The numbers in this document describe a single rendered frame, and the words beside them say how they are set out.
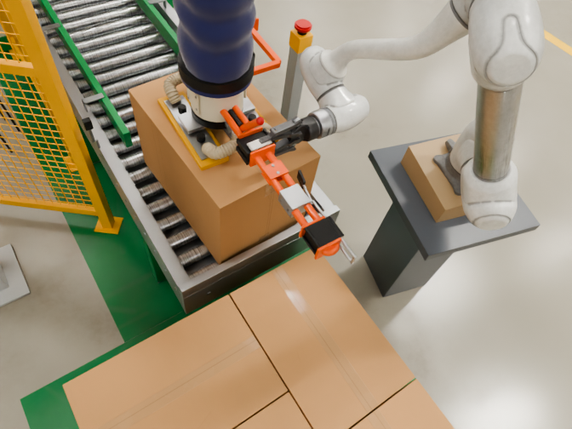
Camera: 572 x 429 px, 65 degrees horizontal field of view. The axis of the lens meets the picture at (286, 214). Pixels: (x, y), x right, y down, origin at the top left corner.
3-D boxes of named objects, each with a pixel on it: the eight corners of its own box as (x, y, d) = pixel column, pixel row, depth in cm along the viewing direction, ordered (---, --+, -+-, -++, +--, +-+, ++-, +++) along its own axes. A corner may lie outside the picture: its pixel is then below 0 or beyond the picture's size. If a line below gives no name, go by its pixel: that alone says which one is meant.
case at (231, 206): (144, 162, 192) (127, 88, 159) (224, 126, 208) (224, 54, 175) (220, 267, 169) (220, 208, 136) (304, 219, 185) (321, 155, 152)
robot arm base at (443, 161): (466, 138, 177) (471, 128, 172) (498, 182, 167) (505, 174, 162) (426, 150, 172) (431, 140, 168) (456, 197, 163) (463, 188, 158)
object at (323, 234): (298, 236, 122) (300, 225, 118) (320, 225, 124) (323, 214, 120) (315, 260, 118) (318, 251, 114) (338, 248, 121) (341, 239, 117)
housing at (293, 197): (276, 200, 128) (277, 191, 124) (296, 191, 130) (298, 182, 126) (289, 219, 125) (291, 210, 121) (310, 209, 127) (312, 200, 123)
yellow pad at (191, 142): (157, 102, 157) (155, 91, 153) (184, 94, 160) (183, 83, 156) (201, 172, 143) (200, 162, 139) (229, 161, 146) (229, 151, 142)
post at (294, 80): (269, 181, 263) (290, 29, 179) (279, 177, 265) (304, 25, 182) (276, 190, 260) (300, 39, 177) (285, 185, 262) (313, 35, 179)
